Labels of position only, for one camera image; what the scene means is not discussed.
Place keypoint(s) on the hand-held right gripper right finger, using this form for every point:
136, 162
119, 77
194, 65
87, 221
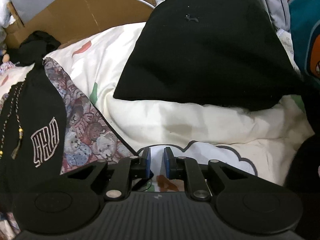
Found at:
168, 162

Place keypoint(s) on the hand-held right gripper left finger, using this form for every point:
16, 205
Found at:
147, 162

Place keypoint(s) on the black embroidered garment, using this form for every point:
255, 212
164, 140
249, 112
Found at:
32, 110

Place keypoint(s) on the black clothes pile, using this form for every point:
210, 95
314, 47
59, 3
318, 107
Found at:
37, 45

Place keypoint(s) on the white bear-print bedsheet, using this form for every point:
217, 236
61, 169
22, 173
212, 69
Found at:
150, 125

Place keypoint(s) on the bear-pattern tapestry blanket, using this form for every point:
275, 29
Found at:
85, 120

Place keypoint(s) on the folded plain black garment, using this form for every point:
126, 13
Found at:
207, 55

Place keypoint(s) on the dark cloth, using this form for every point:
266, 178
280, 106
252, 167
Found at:
310, 155

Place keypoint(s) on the flattened cardboard sheet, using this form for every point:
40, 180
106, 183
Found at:
82, 7

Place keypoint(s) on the small plush toy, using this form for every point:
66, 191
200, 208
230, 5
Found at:
5, 57

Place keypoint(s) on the grey backpack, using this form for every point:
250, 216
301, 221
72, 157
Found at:
272, 0

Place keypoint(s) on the teal bag with orange print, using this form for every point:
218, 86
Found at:
302, 17

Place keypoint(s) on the white pillow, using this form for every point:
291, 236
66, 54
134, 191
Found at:
5, 10

